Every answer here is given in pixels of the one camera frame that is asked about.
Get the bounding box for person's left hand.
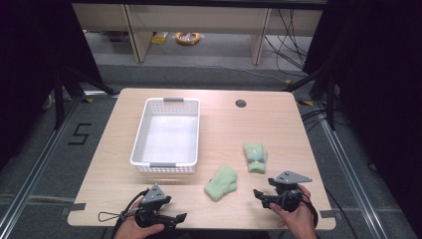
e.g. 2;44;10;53
113;198;165;239

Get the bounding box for green mitten with face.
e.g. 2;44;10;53
243;142;269;174

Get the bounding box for green plush toy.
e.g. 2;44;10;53
203;165;239;202

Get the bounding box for light wooden shelf unit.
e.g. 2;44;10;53
72;3;323;66

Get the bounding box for black metal stand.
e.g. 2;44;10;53
282;66;336;131
52;66;117;130

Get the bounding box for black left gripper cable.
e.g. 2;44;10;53
110;188;150;239

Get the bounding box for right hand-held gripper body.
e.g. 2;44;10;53
274;170;314;213

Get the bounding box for thin wire loop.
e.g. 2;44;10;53
98;211;125;223

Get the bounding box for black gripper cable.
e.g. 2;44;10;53
298;190;320;230
110;188;150;239

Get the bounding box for bundle of black hanging cables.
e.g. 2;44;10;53
264;8;310;72

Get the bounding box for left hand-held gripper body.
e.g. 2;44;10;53
134;183;169;229

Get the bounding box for white plastic basket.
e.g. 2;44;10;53
129;97;201;175

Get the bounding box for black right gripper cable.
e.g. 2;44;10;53
298;190;320;230

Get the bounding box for black floor cables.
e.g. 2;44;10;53
300;108;349;133

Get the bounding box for person's right hand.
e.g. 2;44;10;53
269;183;320;239

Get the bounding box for black curtain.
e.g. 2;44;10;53
302;0;422;230
0;0;104;170

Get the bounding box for aluminium floor rail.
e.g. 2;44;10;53
0;95;84;231
315;101;389;239

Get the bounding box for yellow packet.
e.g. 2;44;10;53
150;31;169;46

